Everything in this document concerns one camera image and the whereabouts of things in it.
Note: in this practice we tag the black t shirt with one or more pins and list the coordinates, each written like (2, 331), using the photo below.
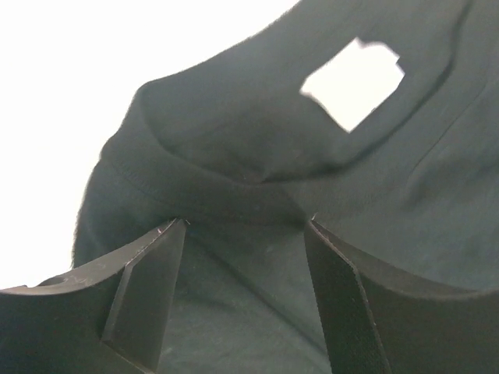
(377, 118)

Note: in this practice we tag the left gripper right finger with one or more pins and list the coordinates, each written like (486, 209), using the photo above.
(377, 318)

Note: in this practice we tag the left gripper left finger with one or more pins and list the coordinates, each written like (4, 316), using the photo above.
(107, 316)

